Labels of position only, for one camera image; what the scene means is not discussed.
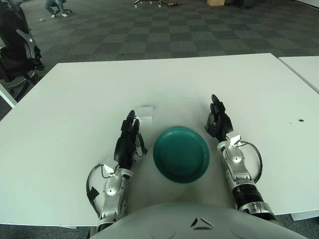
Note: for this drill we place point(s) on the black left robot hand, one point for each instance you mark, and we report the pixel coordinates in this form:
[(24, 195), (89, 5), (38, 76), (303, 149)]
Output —
[(125, 149)]

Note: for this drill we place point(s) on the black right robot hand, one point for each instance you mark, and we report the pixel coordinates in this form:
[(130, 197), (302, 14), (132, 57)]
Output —
[(220, 124)]

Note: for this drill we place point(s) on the white charger block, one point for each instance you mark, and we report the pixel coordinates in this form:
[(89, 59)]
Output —
[(145, 113)]

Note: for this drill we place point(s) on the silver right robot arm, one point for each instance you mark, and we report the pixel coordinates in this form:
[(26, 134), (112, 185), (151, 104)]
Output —
[(239, 174)]

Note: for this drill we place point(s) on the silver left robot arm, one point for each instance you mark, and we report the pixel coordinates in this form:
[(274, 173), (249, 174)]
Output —
[(112, 191)]

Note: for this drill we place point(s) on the green round plate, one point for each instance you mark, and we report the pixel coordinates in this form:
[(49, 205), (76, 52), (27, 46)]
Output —
[(182, 154)]

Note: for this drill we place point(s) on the grey robot torso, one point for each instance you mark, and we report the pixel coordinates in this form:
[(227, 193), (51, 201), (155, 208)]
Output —
[(174, 224)]

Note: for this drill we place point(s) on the white rectangular table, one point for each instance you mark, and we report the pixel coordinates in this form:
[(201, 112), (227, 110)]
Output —
[(304, 69)]

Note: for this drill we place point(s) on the brown cardboard box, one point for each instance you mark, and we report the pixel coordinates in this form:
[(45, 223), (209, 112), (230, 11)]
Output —
[(216, 2)]

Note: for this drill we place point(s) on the dark sofa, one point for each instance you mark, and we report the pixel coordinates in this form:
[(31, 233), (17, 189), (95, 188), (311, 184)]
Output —
[(249, 3)]

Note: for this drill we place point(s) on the red clutter on floor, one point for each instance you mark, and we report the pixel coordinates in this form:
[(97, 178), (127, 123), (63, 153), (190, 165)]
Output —
[(172, 3)]

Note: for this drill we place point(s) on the white desk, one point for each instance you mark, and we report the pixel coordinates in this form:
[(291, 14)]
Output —
[(6, 95)]

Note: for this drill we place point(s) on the black office chair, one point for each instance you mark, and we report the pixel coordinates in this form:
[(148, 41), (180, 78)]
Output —
[(12, 57)]

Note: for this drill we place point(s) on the chair base with casters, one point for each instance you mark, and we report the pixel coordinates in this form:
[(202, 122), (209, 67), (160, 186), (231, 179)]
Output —
[(138, 2)]

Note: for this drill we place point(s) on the black swivel chair base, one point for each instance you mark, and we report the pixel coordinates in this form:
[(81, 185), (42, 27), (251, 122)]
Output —
[(67, 11)]

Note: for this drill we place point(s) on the seated person in jeans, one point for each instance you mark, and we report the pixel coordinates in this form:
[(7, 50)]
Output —
[(49, 6)]

